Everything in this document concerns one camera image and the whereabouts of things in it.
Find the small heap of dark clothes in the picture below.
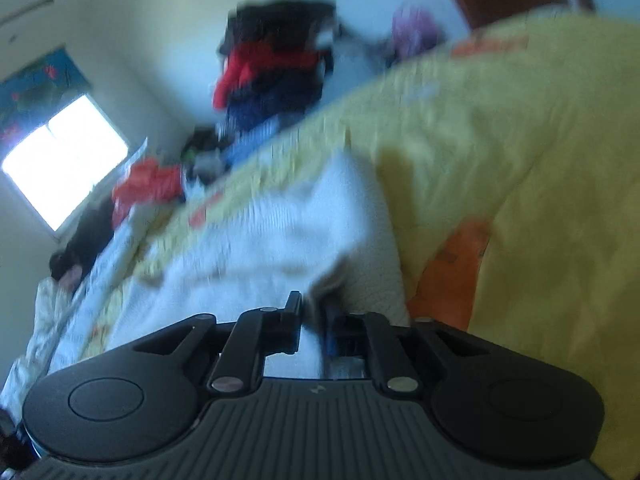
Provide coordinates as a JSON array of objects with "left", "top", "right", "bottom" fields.
[{"left": 181, "top": 127, "right": 232, "bottom": 182}]

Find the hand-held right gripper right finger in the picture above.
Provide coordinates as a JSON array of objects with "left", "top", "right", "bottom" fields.
[{"left": 320, "top": 300, "right": 501, "bottom": 397}]

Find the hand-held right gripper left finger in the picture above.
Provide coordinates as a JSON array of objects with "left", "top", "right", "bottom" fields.
[{"left": 132, "top": 291, "right": 304, "bottom": 402}]

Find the blue printed curtain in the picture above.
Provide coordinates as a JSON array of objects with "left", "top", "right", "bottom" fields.
[{"left": 0, "top": 47, "right": 94, "bottom": 147}]

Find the white floral cloth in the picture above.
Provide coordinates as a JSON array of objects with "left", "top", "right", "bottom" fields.
[{"left": 0, "top": 210, "right": 151, "bottom": 413}]

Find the black cloth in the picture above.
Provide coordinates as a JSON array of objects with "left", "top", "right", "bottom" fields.
[{"left": 49, "top": 200, "right": 117, "bottom": 288}]

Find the yellow printed blanket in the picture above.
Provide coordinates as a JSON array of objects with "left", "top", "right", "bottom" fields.
[{"left": 47, "top": 5, "right": 640, "bottom": 480}]

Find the bright window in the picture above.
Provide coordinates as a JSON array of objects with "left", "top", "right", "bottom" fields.
[{"left": 2, "top": 94, "right": 130, "bottom": 232}]

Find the blue striped cloth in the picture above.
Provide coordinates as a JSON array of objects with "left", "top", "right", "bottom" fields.
[{"left": 222, "top": 115, "right": 282, "bottom": 167}]

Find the red garment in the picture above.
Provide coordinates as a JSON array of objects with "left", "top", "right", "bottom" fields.
[{"left": 212, "top": 42, "right": 321, "bottom": 109}]

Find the pile of dark clothes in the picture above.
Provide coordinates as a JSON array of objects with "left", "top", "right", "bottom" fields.
[{"left": 212, "top": 0, "right": 346, "bottom": 133}]

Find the white knit sweater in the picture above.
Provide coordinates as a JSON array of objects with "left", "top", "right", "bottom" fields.
[{"left": 107, "top": 150, "right": 412, "bottom": 381}]

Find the red plastic bag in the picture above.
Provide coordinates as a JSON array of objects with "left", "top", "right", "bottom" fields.
[{"left": 111, "top": 157, "right": 184, "bottom": 227}]

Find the purple cloth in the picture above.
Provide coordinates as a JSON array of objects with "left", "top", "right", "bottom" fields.
[{"left": 390, "top": 5, "right": 447, "bottom": 63}]

